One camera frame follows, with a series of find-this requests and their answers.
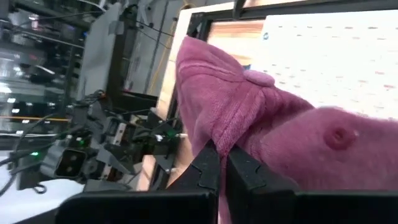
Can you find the grey desk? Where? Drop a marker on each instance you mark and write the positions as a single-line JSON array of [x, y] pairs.
[[98, 49]]

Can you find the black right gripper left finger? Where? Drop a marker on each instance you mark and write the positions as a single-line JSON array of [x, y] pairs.
[[199, 177]]

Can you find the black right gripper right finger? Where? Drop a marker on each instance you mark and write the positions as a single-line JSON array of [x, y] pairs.
[[248, 180]]

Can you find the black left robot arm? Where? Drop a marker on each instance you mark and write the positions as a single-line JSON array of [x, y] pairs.
[[155, 130]]

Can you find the maroon baseball cap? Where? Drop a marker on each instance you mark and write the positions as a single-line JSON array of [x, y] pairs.
[[233, 102]]

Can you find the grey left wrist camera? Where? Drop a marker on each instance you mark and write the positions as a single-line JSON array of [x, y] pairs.
[[69, 163]]

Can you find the white perforated metal shelf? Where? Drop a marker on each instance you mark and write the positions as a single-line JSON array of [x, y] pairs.
[[329, 62]]

